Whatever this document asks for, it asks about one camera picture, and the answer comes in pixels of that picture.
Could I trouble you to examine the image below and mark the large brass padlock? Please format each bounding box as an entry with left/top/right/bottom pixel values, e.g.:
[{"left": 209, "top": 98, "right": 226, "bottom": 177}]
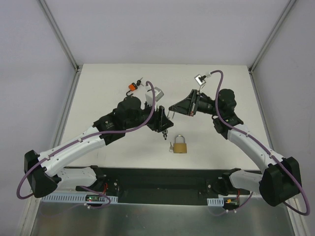
[{"left": 173, "top": 135, "right": 188, "bottom": 154}]

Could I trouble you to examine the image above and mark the small brass padlock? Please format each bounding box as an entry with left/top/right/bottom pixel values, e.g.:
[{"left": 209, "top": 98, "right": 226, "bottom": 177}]
[{"left": 167, "top": 111, "right": 175, "bottom": 120}]

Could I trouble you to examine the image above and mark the key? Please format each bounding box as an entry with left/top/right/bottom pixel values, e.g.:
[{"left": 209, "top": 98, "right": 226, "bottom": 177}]
[{"left": 169, "top": 142, "right": 174, "bottom": 152}]

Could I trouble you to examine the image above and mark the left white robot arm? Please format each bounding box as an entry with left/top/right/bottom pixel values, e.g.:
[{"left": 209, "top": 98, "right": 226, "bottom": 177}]
[{"left": 22, "top": 96, "right": 174, "bottom": 198}]

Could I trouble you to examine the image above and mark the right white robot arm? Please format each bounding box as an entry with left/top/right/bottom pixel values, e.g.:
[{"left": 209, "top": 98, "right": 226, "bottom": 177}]
[{"left": 168, "top": 89, "right": 302, "bottom": 207}]

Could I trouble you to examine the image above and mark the orange padlock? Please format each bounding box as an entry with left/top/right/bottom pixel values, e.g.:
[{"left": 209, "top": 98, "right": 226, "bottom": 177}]
[{"left": 126, "top": 83, "right": 138, "bottom": 96}]

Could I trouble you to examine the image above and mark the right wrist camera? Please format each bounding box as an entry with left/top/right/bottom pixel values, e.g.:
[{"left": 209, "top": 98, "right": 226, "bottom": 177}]
[{"left": 194, "top": 73, "right": 211, "bottom": 92}]

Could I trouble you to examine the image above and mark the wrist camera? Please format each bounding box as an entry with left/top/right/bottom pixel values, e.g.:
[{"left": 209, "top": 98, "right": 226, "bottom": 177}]
[
  {"left": 194, "top": 73, "right": 211, "bottom": 92},
  {"left": 145, "top": 87, "right": 164, "bottom": 106}
]

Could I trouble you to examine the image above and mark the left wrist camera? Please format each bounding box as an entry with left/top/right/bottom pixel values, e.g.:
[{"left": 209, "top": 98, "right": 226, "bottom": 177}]
[{"left": 145, "top": 87, "right": 164, "bottom": 106}]

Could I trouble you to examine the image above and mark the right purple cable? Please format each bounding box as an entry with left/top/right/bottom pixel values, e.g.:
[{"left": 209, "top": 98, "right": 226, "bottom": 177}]
[{"left": 206, "top": 70, "right": 310, "bottom": 217}]

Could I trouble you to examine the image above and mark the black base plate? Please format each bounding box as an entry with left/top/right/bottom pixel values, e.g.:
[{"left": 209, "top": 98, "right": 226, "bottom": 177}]
[{"left": 75, "top": 165, "right": 255, "bottom": 205}]

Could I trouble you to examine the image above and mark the right white cable duct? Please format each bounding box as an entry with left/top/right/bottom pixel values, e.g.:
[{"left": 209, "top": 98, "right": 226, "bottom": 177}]
[{"left": 207, "top": 197, "right": 224, "bottom": 207}]

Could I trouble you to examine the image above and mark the white cable duct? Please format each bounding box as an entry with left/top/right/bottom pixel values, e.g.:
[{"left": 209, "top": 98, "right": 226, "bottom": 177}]
[
  {"left": 207, "top": 197, "right": 224, "bottom": 207},
  {"left": 41, "top": 193, "right": 108, "bottom": 204}
]

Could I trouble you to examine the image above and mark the left white cable duct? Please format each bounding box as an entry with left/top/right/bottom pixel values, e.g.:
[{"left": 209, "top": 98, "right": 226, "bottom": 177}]
[{"left": 41, "top": 193, "right": 108, "bottom": 204}]

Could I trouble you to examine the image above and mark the left aluminium frame post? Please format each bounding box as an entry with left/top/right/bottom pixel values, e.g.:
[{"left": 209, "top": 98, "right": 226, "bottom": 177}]
[{"left": 36, "top": 0, "right": 83, "bottom": 73}]

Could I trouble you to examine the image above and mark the aluminium frame post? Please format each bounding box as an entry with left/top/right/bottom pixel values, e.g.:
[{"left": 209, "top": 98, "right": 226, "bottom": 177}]
[
  {"left": 36, "top": 0, "right": 83, "bottom": 73},
  {"left": 248, "top": 0, "right": 300, "bottom": 74}
]

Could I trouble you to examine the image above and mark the right aluminium frame post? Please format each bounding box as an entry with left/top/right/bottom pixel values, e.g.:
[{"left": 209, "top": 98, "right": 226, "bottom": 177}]
[{"left": 248, "top": 0, "right": 300, "bottom": 74}]

